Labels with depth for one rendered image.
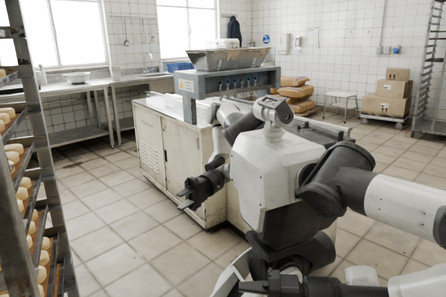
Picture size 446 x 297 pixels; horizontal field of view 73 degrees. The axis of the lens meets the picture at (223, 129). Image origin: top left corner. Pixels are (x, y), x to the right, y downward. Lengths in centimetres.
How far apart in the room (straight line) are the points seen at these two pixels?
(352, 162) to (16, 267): 62
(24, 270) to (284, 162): 54
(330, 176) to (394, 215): 14
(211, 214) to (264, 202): 148
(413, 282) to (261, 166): 37
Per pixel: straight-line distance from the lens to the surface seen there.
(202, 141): 199
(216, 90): 207
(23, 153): 88
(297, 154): 78
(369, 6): 579
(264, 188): 77
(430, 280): 66
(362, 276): 75
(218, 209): 227
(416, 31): 555
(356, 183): 66
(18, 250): 52
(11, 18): 90
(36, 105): 90
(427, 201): 61
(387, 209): 63
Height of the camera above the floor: 138
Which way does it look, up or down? 17 degrees down
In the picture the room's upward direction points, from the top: 2 degrees counter-clockwise
